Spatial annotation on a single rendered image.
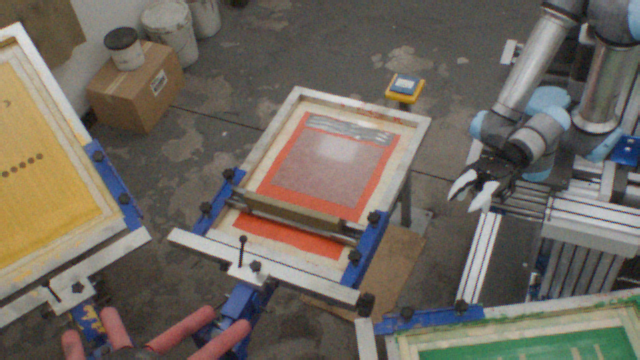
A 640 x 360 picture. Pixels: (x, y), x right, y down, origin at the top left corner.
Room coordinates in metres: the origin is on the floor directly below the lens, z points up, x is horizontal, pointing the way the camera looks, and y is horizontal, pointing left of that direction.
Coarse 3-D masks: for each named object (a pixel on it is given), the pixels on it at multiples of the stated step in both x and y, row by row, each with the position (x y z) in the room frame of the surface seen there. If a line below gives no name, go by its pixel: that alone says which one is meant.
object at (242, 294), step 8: (240, 288) 1.09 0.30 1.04; (248, 288) 1.08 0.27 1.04; (232, 296) 1.06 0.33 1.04; (240, 296) 1.06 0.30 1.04; (248, 296) 1.05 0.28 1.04; (232, 304) 1.03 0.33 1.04; (240, 304) 1.03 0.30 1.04; (248, 304) 1.04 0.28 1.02; (224, 312) 1.01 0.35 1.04; (232, 312) 1.01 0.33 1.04; (240, 312) 1.00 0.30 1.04
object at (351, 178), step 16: (352, 144) 1.69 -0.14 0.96; (368, 144) 1.68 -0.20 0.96; (336, 160) 1.62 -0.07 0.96; (352, 160) 1.61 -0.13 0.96; (368, 160) 1.60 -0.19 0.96; (384, 160) 1.58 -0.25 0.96; (336, 176) 1.54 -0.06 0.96; (352, 176) 1.53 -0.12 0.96; (368, 176) 1.52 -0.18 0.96; (320, 192) 1.48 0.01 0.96; (336, 192) 1.47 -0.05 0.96; (352, 192) 1.46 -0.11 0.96; (368, 192) 1.45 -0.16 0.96; (320, 208) 1.41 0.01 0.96; (336, 208) 1.40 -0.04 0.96; (352, 208) 1.39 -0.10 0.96; (288, 240) 1.30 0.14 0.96; (304, 240) 1.29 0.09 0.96; (320, 240) 1.28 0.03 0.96; (336, 256) 1.20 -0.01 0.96
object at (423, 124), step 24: (312, 96) 1.95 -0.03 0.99; (336, 96) 1.93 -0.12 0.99; (384, 120) 1.79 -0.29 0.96; (408, 120) 1.73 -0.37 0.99; (264, 144) 1.73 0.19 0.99; (240, 168) 1.63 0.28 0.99; (408, 168) 1.50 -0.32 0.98; (216, 240) 1.32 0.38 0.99; (288, 264) 1.18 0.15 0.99; (312, 264) 1.16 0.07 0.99
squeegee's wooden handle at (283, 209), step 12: (252, 192) 1.45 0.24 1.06; (252, 204) 1.42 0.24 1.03; (264, 204) 1.40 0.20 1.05; (276, 204) 1.38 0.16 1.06; (288, 204) 1.37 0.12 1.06; (288, 216) 1.35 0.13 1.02; (300, 216) 1.33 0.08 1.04; (312, 216) 1.30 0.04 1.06; (324, 216) 1.29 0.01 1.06; (336, 216) 1.29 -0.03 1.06; (324, 228) 1.28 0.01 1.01; (336, 228) 1.26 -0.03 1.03
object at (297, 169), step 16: (304, 128) 1.82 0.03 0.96; (320, 128) 1.80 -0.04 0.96; (288, 144) 1.75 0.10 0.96; (304, 144) 1.73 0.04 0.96; (320, 144) 1.72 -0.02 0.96; (336, 144) 1.70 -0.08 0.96; (288, 160) 1.66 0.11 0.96; (304, 160) 1.65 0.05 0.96; (320, 160) 1.64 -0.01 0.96; (272, 176) 1.60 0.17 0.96; (288, 176) 1.58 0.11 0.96; (304, 176) 1.57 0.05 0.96; (320, 176) 1.56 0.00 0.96; (256, 192) 1.53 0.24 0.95; (272, 192) 1.52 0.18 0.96; (288, 192) 1.51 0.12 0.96; (304, 192) 1.50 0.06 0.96; (240, 224) 1.40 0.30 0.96; (256, 224) 1.39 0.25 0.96; (272, 224) 1.38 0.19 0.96
